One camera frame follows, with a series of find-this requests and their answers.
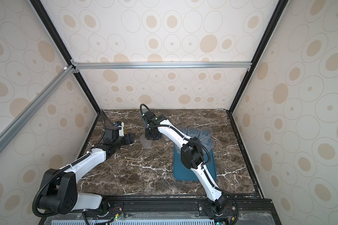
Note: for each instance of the right black frame post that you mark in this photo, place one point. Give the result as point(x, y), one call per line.
point(279, 9)

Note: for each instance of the left black frame post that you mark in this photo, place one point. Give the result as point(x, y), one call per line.
point(50, 27)

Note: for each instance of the clear faceted cup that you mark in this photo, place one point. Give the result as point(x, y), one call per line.
point(182, 131)
point(205, 132)

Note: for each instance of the small clear cup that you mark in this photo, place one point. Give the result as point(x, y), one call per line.
point(193, 131)

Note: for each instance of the clear faceted cup front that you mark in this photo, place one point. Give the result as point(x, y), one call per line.
point(182, 131)

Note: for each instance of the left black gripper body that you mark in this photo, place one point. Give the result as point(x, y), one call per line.
point(126, 139)

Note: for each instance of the frosted grey cup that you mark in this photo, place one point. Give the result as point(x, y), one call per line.
point(146, 144)

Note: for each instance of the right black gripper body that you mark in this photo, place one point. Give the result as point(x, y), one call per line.
point(150, 135)

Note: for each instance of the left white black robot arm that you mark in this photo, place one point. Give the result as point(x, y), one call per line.
point(58, 193)

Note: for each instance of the clear textured cup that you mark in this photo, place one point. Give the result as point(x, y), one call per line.
point(209, 143)
point(166, 138)

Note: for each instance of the horizontal aluminium frame bar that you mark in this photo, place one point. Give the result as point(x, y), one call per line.
point(162, 65)

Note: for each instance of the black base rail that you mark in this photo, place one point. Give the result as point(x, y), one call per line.
point(176, 211)

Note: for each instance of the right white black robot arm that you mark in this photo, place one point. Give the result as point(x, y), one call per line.
point(194, 156)

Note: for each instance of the clear textured cup middle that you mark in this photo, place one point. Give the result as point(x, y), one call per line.
point(209, 143)

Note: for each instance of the black frame post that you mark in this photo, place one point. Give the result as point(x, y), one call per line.
point(279, 9)
point(50, 27)

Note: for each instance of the clear textured cup front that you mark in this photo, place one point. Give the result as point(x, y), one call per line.
point(166, 138)

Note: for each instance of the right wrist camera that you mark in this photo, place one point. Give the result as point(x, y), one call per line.
point(149, 119)

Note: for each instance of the left diagonal aluminium bar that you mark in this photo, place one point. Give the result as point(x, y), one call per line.
point(7, 135)

